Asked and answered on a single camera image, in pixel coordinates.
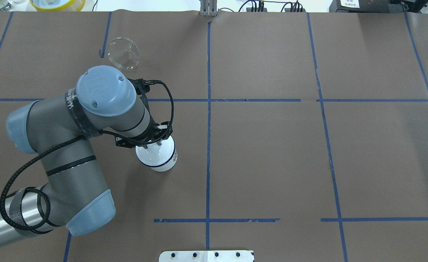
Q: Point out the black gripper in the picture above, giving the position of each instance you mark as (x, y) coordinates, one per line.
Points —
(158, 137)

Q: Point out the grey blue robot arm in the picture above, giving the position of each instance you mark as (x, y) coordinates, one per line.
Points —
(64, 185)

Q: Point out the white enamel mug blue rim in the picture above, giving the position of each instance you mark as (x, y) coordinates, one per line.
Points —
(164, 162)

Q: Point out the black power strip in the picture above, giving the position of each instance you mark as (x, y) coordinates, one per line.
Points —
(278, 6)

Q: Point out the black equipment box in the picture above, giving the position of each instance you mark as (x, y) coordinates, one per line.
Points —
(377, 6)

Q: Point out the white metal base plate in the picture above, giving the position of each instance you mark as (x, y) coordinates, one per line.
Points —
(207, 256)

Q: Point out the grey aluminium frame post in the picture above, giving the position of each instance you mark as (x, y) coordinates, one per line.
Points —
(208, 8)

